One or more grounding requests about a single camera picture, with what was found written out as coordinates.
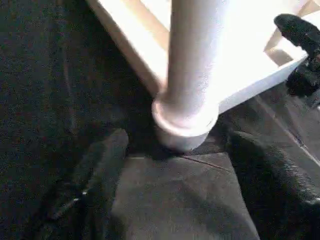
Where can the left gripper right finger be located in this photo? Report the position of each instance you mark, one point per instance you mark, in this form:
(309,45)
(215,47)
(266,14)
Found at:
(280,195)

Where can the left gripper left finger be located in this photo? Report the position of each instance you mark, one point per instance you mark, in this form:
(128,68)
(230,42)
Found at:
(87,190)

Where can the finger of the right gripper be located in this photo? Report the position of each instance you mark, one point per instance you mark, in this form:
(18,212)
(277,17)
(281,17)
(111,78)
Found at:
(297,30)
(305,80)

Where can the white plastic table top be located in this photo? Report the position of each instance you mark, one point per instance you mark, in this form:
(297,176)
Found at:
(250,37)

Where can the white plastic table leg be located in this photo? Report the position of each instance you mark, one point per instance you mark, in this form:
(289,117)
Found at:
(195,62)

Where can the black work mat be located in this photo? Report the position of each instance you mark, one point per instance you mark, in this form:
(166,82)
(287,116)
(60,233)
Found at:
(50,75)

